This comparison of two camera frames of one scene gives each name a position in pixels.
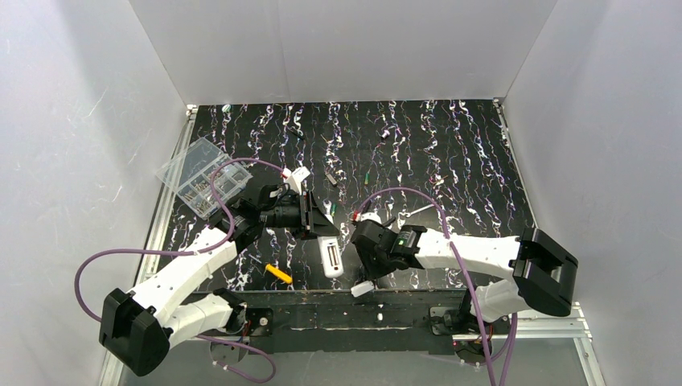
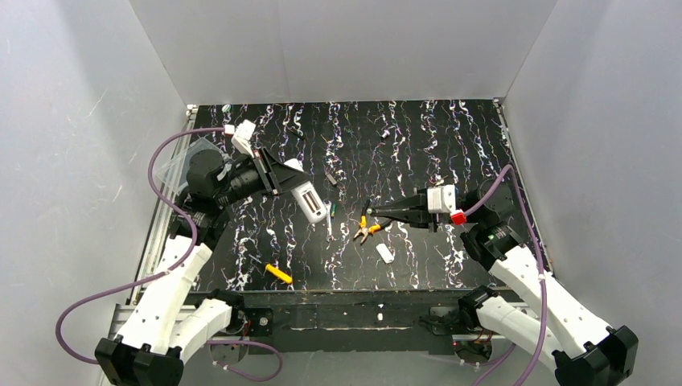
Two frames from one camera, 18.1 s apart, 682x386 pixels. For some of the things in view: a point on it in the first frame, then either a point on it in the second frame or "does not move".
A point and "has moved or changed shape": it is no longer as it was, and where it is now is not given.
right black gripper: (370, 258) -> (426, 208)
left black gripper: (309, 214) -> (265, 172)
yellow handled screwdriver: (279, 273) does not move
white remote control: (331, 256) has moved or changed shape
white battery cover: (361, 289) has moved or changed shape
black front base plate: (366, 322) does not move
